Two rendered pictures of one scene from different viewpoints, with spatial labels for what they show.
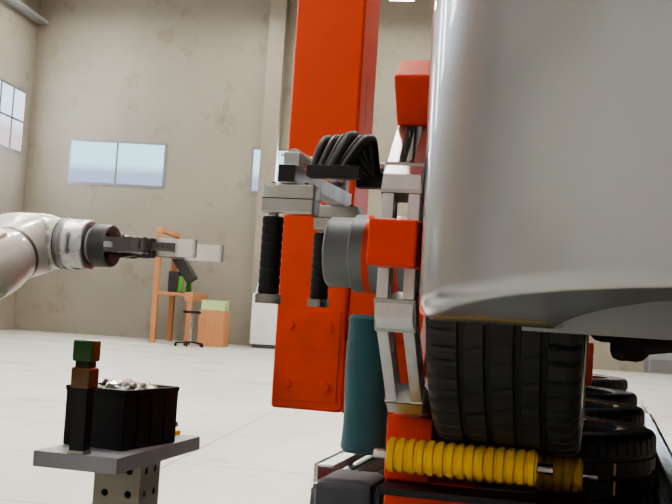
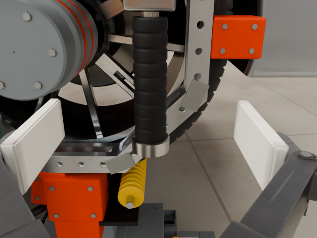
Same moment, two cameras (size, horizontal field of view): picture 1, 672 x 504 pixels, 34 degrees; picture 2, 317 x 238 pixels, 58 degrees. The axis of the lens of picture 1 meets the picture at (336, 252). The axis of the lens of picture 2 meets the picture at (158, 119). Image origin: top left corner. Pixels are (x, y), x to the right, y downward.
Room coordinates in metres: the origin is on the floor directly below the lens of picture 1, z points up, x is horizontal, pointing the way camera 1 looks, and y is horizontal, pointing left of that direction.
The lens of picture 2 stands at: (1.93, 0.40, 0.91)
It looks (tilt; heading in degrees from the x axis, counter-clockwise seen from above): 22 degrees down; 256
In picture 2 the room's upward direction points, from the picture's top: straight up
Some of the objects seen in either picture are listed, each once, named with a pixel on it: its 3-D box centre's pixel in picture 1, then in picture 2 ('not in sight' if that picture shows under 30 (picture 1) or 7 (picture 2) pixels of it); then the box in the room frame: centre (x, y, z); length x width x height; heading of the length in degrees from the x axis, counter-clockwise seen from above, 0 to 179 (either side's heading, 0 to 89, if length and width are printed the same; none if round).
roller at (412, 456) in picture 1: (461, 461); (135, 167); (1.84, -0.23, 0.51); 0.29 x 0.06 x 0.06; 76
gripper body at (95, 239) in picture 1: (118, 246); not in sight; (1.93, 0.38, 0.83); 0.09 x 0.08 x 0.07; 76
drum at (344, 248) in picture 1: (385, 254); (44, 41); (1.99, -0.09, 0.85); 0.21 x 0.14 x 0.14; 76
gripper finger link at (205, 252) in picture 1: (204, 252); (39, 139); (1.96, 0.23, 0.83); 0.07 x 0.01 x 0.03; 76
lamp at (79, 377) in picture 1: (84, 377); not in sight; (2.08, 0.45, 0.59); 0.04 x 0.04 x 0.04; 76
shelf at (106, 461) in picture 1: (123, 449); not in sight; (2.27, 0.40, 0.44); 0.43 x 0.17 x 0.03; 166
